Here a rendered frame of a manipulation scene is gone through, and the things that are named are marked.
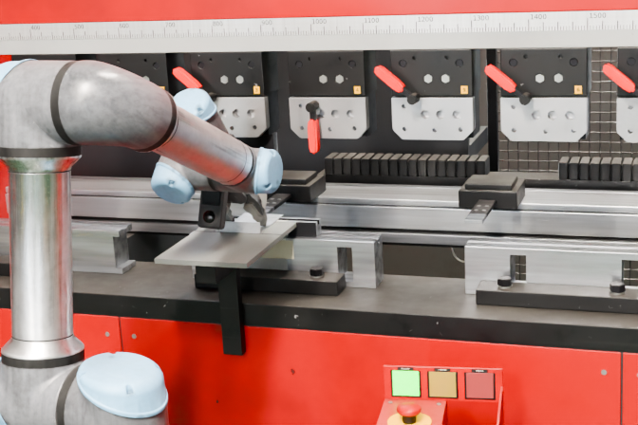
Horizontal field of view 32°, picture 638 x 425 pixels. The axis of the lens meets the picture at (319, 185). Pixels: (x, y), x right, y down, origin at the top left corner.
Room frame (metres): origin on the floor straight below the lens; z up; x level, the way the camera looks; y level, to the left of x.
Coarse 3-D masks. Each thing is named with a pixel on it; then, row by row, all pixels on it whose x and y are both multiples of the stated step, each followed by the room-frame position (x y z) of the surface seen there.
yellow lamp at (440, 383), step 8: (432, 376) 1.75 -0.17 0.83; (440, 376) 1.75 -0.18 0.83; (448, 376) 1.75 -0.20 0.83; (432, 384) 1.75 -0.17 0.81; (440, 384) 1.75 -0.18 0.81; (448, 384) 1.75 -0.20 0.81; (432, 392) 1.75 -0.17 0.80; (440, 392) 1.75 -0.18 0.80; (448, 392) 1.75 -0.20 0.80; (456, 392) 1.75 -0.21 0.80
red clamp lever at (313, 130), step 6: (312, 102) 2.05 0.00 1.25; (318, 102) 2.07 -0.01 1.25; (306, 108) 2.05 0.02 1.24; (312, 108) 2.04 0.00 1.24; (312, 114) 2.05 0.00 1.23; (312, 120) 2.05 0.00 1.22; (312, 126) 2.05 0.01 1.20; (318, 126) 2.06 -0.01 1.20; (312, 132) 2.05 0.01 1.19; (318, 132) 2.06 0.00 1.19; (312, 138) 2.05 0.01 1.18; (318, 138) 2.06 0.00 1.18; (312, 144) 2.05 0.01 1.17; (318, 144) 2.06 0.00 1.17; (312, 150) 2.05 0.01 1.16; (318, 150) 2.06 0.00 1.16
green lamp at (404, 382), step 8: (392, 376) 1.77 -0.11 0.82; (400, 376) 1.76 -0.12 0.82; (408, 376) 1.76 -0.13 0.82; (416, 376) 1.76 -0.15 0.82; (400, 384) 1.76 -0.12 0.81; (408, 384) 1.76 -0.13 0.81; (416, 384) 1.76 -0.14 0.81; (400, 392) 1.76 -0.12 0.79; (408, 392) 1.76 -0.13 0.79; (416, 392) 1.76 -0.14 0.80
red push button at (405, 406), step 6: (408, 402) 1.69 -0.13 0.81; (414, 402) 1.69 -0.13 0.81; (402, 408) 1.67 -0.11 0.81; (408, 408) 1.67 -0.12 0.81; (414, 408) 1.67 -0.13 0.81; (420, 408) 1.67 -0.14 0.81; (402, 414) 1.66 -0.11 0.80; (408, 414) 1.66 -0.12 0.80; (414, 414) 1.66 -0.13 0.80; (408, 420) 1.67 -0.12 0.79; (414, 420) 1.67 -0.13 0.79
